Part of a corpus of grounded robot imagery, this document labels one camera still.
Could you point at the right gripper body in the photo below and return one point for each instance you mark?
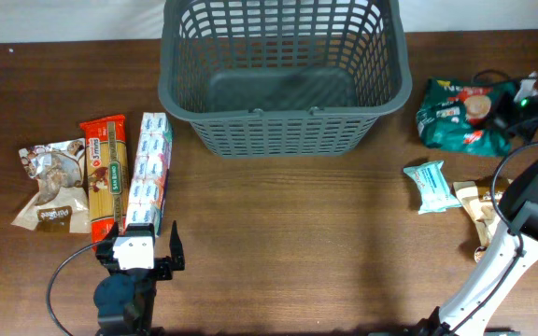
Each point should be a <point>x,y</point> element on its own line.
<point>522,118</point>

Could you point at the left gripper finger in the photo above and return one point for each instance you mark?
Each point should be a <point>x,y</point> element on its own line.
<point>175,244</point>
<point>111,236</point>

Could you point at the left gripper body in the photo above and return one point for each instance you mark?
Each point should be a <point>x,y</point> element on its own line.
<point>162,266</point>

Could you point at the Kleenex tissue multipack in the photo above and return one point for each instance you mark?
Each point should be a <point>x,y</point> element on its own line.
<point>151,169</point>

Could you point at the brown white pastry bag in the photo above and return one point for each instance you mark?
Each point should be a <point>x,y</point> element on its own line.
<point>61,203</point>

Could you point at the green coffee bag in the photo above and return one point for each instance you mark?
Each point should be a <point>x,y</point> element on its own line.
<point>453,113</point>

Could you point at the beige snack bag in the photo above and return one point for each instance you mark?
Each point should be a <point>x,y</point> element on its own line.
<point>476,199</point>

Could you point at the orange spaghetti packet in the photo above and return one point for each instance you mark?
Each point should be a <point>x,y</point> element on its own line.
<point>107,174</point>

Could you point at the light teal snack packet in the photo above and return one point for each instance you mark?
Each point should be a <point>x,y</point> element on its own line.
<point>436,196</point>

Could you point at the grey plastic basket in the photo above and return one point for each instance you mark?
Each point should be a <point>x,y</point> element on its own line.
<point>283,77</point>

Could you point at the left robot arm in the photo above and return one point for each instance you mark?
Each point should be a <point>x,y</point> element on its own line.
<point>125,299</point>

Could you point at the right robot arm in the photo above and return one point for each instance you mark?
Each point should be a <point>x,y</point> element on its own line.
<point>513,249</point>

